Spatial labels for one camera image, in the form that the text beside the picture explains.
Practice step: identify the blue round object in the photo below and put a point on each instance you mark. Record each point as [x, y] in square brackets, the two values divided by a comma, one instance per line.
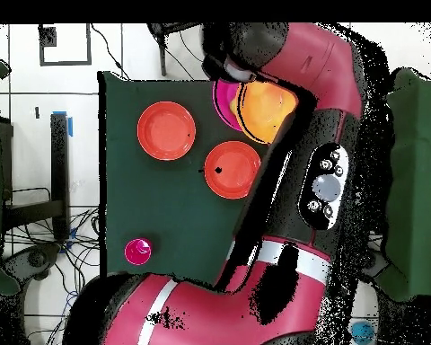
[362, 332]

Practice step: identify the red plastic cup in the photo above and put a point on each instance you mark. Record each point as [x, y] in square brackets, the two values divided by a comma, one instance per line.
[134, 253]

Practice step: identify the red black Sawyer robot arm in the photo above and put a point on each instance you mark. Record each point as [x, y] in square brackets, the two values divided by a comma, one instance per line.
[309, 64]

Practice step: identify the pink plastic bowl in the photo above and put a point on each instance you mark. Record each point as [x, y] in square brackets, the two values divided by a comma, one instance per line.
[222, 100]

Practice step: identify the grey tripod leg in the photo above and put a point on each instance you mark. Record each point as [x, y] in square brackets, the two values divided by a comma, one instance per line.
[163, 57]

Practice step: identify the black metal stand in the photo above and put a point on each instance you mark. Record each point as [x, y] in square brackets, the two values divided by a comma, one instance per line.
[59, 161]

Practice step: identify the blue tape strip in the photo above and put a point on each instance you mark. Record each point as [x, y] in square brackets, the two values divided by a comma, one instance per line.
[70, 126]

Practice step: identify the orange plastic bowl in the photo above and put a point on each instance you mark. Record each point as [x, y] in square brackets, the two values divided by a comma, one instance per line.
[265, 107]

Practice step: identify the black square floor frame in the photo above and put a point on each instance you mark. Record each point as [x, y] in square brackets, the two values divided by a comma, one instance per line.
[64, 63]

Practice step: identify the red plastic bowl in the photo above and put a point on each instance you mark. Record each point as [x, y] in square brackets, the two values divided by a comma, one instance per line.
[230, 176]
[165, 131]

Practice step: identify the dark green tablecloth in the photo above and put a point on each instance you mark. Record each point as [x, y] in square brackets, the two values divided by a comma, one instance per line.
[147, 208]

